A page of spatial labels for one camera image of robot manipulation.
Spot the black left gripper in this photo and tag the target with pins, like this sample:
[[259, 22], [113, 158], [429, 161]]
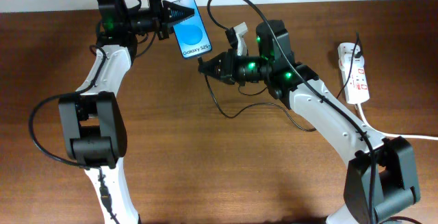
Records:
[[169, 9]]

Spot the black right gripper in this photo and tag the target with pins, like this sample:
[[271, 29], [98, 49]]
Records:
[[225, 68]]

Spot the blue Galaxy smartphone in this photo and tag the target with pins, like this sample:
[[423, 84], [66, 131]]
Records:
[[191, 34]]

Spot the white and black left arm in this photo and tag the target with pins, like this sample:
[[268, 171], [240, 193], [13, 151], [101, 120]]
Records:
[[93, 128]]

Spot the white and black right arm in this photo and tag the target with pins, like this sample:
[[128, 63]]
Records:
[[381, 178]]

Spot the white power strip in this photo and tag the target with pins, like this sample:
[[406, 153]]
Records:
[[351, 64]]

